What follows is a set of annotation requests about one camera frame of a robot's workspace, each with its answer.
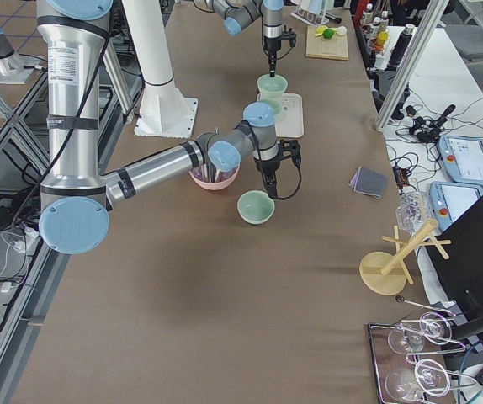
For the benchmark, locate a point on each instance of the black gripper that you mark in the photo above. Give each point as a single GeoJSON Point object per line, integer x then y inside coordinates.
{"type": "Point", "coordinates": [266, 166]}
{"type": "Point", "coordinates": [270, 45]}

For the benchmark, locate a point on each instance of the green bowl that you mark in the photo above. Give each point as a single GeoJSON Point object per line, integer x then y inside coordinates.
{"type": "Point", "coordinates": [271, 89]}
{"type": "Point", "coordinates": [255, 207]}

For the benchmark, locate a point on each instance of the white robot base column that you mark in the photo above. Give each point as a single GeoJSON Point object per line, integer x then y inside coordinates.
{"type": "Point", "coordinates": [164, 111]}

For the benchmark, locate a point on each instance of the pink bowl with ice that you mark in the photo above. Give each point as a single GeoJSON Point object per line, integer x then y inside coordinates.
{"type": "Point", "coordinates": [207, 176]}

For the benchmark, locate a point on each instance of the lemon slice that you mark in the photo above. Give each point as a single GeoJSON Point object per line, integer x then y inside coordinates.
{"type": "Point", "coordinates": [320, 30]}

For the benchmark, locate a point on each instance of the cream serving tray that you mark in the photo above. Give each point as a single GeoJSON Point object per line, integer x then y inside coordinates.
{"type": "Point", "coordinates": [288, 115]}

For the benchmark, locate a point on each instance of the green lime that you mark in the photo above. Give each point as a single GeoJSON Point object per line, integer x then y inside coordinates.
{"type": "Point", "coordinates": [328, 33]}

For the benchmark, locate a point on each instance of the bamboo cutting board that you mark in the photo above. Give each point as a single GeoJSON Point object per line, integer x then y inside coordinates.
{"type": "Point", "coordinates": [335, 48]}

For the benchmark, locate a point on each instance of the grey folded cloth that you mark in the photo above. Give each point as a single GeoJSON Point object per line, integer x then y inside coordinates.
{"type": "Point", "coordinates": [368, 182]}

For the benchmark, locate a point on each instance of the black thermos bottle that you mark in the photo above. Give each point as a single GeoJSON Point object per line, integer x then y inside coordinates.
{"type": "Point", "coordinates": [401, 45]}

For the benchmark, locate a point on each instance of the wooden mug tree stand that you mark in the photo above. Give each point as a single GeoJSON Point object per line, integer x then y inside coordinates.
{"type": "Point", "coordinates": [387, 274]}

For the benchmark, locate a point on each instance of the blue teach pendant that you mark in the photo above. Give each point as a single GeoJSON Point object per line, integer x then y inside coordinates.
{"type": "Point", "coordinates": [462, 158]}
{"type": "Point", "coordinates": [451, 200]}

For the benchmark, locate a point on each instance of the wine glass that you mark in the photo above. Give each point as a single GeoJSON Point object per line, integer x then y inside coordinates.
{"type": "Point", "coordinates": [411, 336]}
{"type": "Point", "coordinates": [410, 385]}

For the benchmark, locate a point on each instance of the aluminium frame post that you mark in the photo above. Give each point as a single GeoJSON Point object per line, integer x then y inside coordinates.
{"type": "Point", "coordinates": [418, 44]}

